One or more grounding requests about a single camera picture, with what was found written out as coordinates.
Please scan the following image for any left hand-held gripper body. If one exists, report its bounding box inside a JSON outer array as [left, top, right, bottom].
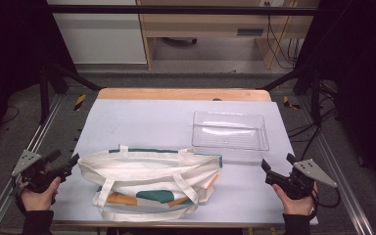
[[11, 149, 67, 194]]

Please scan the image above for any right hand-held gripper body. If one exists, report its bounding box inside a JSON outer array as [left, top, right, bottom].
[[264, 158, 338, 201]]

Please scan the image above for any cream canvas tote bag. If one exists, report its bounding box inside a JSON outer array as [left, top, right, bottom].
[[77, 144, 224, 223]]

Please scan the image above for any person's right hand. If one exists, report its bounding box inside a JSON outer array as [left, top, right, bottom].
[[271, 183, 319, 216]]

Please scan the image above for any person's left hand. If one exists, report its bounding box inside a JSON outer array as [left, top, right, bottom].
[[19, 176, 62, 213]]

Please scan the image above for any clear plastic container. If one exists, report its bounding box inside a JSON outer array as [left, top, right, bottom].
[[191, 110, 270, 164]]

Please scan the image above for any black metal stand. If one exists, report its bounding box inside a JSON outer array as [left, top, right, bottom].
[[38, 63, 103, 124], [259, 64, 325, 127]]

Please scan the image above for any white table cover sheet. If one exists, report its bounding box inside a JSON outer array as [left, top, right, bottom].
[[52, 98, 319, 226]]

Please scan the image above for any black curtain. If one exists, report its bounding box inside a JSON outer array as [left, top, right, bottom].
[[294, 0, 376, 199], [0, 0, 76, 159]]

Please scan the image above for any wooden table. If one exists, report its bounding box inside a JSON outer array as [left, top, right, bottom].
[[51, 86, 287, 229]]

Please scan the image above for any white cabinet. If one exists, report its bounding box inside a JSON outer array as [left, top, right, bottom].
[[46, 0, 148, 66]]

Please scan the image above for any light wooden desk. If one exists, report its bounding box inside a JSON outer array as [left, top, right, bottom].
[[136, 0, 320, 71]]

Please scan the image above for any aluminium rail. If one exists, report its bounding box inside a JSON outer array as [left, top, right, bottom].
[[298, 95, 375, 235], [0, 93, 64, 235]]

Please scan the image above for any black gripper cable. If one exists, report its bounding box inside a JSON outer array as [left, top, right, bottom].
[[308, 186, 343, 220]]

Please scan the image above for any thin black floor cable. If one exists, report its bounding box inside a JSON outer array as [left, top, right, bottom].
[[0, 105, 21, 125]]

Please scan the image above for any black hanging cable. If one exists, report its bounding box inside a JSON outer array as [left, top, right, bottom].
[[264, 1, 304, 71]]

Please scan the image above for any black horizontal frame bar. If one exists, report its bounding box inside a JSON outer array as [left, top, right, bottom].
[[45, 4, 319, 17]]

